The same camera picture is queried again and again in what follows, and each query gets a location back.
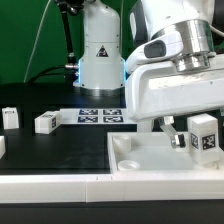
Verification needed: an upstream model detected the white front fence rail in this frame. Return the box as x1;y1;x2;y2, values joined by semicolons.
0;170;224;203

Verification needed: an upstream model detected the white left fence piece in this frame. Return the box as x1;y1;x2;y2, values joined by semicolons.
0;136;5;159

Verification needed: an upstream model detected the white base tag plate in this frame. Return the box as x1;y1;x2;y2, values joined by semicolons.
60;108;133;125

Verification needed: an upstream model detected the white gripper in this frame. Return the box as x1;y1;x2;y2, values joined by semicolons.
125;31;224;149

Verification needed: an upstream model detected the black cable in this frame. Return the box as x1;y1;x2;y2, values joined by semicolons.
27;65;80;84

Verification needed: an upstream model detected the white square tabletop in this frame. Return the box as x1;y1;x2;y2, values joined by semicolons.
107;132;224;173

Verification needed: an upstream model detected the grey thin cable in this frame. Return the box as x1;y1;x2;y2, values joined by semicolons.
23;0;53;84

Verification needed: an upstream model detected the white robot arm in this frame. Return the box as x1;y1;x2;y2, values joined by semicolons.
74;0;224;147

